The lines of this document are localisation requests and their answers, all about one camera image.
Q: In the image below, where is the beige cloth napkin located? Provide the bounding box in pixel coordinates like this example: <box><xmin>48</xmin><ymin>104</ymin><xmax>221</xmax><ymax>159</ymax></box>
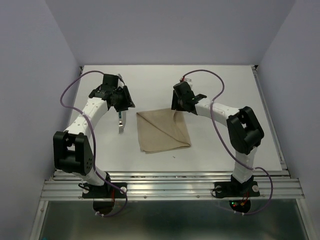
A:
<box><xmin>136</xmin><ymin>108</ymin><xmax>192</xmax><ymax>154</ymax></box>

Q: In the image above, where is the aluminium rail frame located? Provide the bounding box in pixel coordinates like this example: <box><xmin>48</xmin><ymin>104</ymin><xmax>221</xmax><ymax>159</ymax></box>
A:
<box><xmin>29</xmin><ymin>64</ymin><xmax>311</xmax><ymax>240</ymax></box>

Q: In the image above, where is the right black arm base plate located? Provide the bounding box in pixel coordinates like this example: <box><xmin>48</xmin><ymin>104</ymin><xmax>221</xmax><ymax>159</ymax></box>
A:
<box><xmin>211</xmin><ymin>181</ymin><xmax>260</xmax><ymax>199</ymax></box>

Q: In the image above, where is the silver knife teal handle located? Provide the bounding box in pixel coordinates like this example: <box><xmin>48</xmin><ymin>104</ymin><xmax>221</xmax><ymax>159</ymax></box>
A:
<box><xmin>122</xmin><ymin>111</ymin><xmax>127</xmax><ymax>126</ymax></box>

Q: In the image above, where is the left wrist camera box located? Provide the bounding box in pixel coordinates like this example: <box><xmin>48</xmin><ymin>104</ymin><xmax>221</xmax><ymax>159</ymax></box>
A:
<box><xmin>117</xmin><ymin>73</ymin><xmax>125</xmax><ymax>85</ymax></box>

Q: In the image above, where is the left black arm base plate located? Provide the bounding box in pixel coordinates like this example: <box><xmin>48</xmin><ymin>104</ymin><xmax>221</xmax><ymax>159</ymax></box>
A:
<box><xmin>78</xmin><ymin>182</ymin><xmax>126</xmax><ymax>199</ymax></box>

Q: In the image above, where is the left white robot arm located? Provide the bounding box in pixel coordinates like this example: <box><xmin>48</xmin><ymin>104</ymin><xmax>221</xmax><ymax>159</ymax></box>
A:
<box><xmin>53</xmin><ymin>73</ymin><xmax>135</xmax><ymax>197</ymax></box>

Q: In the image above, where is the silver fork teal handle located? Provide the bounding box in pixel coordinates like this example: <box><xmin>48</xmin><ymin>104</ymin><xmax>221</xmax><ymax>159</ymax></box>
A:
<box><xmin>118</xmin><ymin>111</ymin><xmax>125</xmax><ymax>135</ymax></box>

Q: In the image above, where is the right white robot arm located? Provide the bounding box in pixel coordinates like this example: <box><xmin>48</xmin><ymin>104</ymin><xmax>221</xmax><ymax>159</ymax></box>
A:
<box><xmin>171</xmin><ymin>81</ymin><xmax>265</xmax><ymax>195</ymax></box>

